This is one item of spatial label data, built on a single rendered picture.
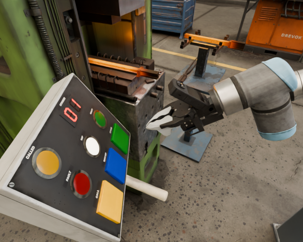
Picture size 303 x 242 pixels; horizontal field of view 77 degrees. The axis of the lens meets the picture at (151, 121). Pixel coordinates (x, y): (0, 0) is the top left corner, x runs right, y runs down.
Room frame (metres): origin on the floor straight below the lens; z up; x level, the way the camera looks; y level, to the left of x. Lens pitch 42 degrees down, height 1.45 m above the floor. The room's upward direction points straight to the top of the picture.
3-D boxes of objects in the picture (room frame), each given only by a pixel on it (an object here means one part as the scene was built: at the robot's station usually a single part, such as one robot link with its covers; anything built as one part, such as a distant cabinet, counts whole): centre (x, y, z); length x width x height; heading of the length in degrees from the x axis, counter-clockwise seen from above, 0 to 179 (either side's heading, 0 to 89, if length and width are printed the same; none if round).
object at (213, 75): (1.31, -0.37, 0.74); 0.40 x 0.30 x 0.02; 149
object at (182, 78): (1.46, -0.34, 0.75); 0.60 x 0.04 x 0.01; 153
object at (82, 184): (0.20, 0.14, 1.09); 0.05 x 0.03 x 0.04; 156
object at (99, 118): (0.40, 0.15, 1.09); 0.05 x 0.03 x 0.04; 156
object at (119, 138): (0.40, 0.10, 1.01); 0.07 x 0.05 x 0.07; 1
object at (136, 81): (0.93, 0.26, 0.96); 0.42 x 0.20 x 0.09; 66
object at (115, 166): (0.30, 0.10, 1.01); 0.07 x 0.05 x 0.07; 1
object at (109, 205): (0.20, 0.10, 1.01); 0.07 x 0.05 x 0.07; 1
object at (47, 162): (0.20, 0.19, 1.16); 0.05 x 0.03 x 0.04; 156
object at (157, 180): (0.83, 0.03, 0.01); 0.58 x 0.39 x 0.01; 156
